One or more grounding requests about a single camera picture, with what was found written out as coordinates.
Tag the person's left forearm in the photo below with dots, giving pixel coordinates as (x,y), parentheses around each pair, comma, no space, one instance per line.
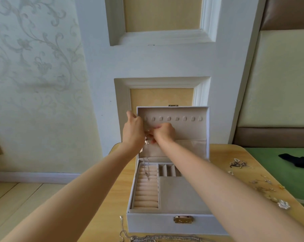
(76,204)

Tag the small earrings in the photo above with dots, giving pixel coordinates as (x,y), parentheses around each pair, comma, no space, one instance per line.
(237,162)

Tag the black cloth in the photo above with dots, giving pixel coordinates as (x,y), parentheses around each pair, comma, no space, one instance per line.
(298,160)

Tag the white jewelry box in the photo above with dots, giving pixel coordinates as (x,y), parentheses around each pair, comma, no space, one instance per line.
(185,199)

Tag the beige padded wall panel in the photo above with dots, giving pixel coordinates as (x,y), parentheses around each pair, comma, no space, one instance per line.
(280,83)

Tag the person's left hand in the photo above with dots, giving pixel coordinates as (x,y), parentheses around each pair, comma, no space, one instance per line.
(133,133)

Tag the person's right forearm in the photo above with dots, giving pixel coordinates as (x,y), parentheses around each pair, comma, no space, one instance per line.
(217,194)

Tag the person's right hand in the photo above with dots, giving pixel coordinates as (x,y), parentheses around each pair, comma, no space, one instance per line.
(164,132)

